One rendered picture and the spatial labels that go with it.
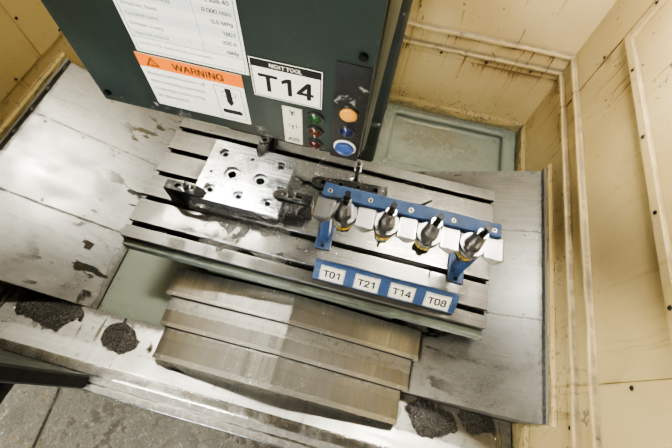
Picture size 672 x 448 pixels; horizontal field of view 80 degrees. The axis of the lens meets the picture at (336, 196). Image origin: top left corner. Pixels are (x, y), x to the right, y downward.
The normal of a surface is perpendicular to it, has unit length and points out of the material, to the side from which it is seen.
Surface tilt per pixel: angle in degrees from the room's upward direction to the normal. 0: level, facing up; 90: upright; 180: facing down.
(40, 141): 24
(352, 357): 7
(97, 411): 0
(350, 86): 90
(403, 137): 0
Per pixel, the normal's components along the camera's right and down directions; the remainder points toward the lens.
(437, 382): -0.34, -0.53
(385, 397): 0.19, -0.43
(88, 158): 0.44, -0.33
